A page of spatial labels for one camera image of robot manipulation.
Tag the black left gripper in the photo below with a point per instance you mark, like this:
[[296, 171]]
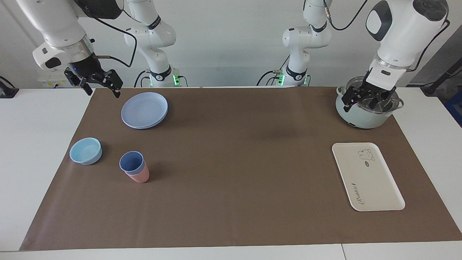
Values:
[[375, 88]]

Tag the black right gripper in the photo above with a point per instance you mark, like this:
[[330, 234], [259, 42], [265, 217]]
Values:
[[88, 68]]

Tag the blue ribbed cup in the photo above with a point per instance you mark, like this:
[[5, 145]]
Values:
[[131, 162]]

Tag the pink cup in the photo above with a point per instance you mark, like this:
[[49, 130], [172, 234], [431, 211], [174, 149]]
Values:
[[140, 177]]

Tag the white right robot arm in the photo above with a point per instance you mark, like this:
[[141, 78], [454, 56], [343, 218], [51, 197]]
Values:
[[57, 21]]

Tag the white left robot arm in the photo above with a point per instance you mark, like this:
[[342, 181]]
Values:
[[404, 32]]

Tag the cream rabbit print tray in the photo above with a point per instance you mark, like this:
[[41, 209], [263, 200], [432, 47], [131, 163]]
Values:
[[366, 177]]

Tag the pale green cooking pot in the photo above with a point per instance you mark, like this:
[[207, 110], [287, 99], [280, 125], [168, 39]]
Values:
[[361, 119]]

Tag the glass pot lid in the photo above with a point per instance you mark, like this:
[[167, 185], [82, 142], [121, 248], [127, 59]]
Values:
[[391, 103]]

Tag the white power strip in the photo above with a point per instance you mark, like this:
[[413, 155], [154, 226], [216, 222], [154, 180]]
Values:
[[54, 77]]

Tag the blue plate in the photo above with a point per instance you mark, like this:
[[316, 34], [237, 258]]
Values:
[[143, 110]]

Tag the light blue bowl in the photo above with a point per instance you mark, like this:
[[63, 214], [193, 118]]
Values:
[[86, 151]]

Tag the black stand leg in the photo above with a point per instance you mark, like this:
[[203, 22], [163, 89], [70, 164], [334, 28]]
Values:
[[438, 81]]

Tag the black clamp base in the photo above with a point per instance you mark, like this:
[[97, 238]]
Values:
[[7, 92]]

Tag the blue crate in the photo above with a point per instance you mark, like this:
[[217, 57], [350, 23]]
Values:
[[455, 108]]

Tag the brown table mat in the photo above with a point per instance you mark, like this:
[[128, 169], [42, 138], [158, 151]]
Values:
[[234, 173]]

